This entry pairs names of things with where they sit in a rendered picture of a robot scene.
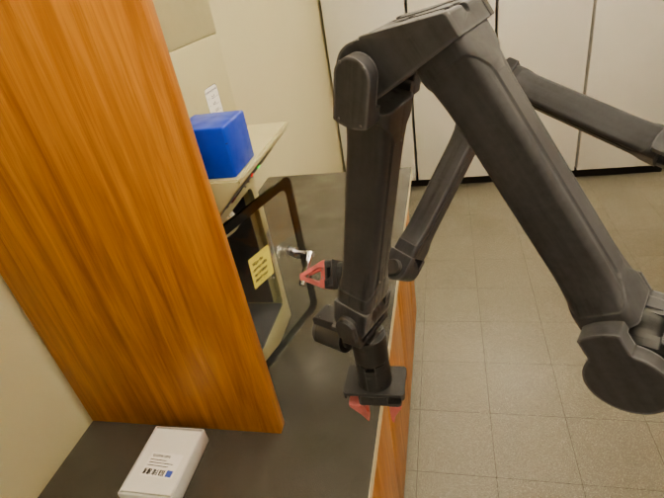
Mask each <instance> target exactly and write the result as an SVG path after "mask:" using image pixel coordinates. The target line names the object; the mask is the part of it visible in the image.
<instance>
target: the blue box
mask: <svg viewBox="0 0 664 498"><path fill-rule="evenodd" d="M190 121H191V124H192V127H193V130H194V134H195V137H196V140H197V143H198V146H199V149H200V153H201V156H202V158H203V161H204V164H205V168H206V171H207V176H208V178H209V179H220V178H234V177H237V175H238V174H239V173H240V172H241V171H242V170H243V168H244V167H245V166H246V165H247V164H248V163H249V161H250V160H251V159H252V158H253V157H254V152H253V148H252V144H251V140H250V136H249V132H248V128H247V124H246V121H245V117H244V113H243V111H242V110H239V111H230V112H220V113H211V114H202V115H194V116H192V117H191V118H190Z"/></svg>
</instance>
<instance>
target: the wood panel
mask: <svg viewBox="0 0 664 498"><path fill-rule="evenodd" d="M0 274H1V276H2V277H3V279H4V281H5V282H6V284H7V285H8V287H9V289H10V290H11V292H12V293H13V295H14V297H15V298H16V300H17V301H18V303H19V304H20V305H21V307H22V308H23V310H24V311H25V313H26V315H27V316H28V318H29V319H30V321H31V323H32V324H33V326H34V327H35V329H36V330H37V332H38V334H39V335H40V337H41V339H42V341H43V342H44V344H45V345H46V347H47V349H48V350H49V352H50V353H51V355H52V357H53V358H54V360H55V361H56V363H57V364H58V366H59V368H60V369H61V371H62V372H63V374H64V376H65V377H66V379H67V380H68V382H69V384H70V385H71V387H72V388H73V390H74V391H75V393H76V395H77V396H78V398H79V399H80V401H81V403H82V404H83V406H84V407H85V409H86V411H87V412H88V414H89V415H90V417H91V418H92V420H93V421H106V422H120V423H134V424H149V425H163V426H178V427H192V428H207V429H220V430H235V431H250V432H264V433H279V434H281V433H282V430H283V427H284V425H285V420H284V417H283V414H282V410H281V407H280V404H279V401H278V398H277V394H276V392H275V389H274V386H273V383H272V379H271V376H270V373H269V370H268V367H267V363H266V360H265V357H264V354H263V351H262V348H261V344H260V341H259V338H258V335H257V332H256V328H255V325H254V322H253V319H252V316H251V312H250V309H249V306H248V303H247V300H246V296H245V293H244V290H243V287H242V285H241V281H240V278H239V275H238V272H237V269H236V266H235V262H234V259H233V256H232V253H231V250H230V246H229V243H228V240H227V237H226V234H225V230H224V227H223V224H222V221H221V218H220V214H219V211H218V208H217V205H216V202H215V199H214V195H213V192H212V189H211V186H210V183H209V179H208V174H207V171H206V168H205V164H204V161H203V158H202V156H201V153H200V149H199V146H198V143H197V140H196V137H195V134H194V130H193V127H192V124H191V121H190V118H189V114H188V111H187V108H186V105H185V102H184V98H183V95H182V92H181V89H180V86H179V82H178V79H177V76H176V73H175V70H174V66H173V63H172V60H171V57H170V54H169V51H168V47H167V44H166V41H165V39H164V36H163V32H162V29H161V26H160V23H159V20H158V16H157V13H156V10H155V7H154V4H153V0H0Z"/></svg>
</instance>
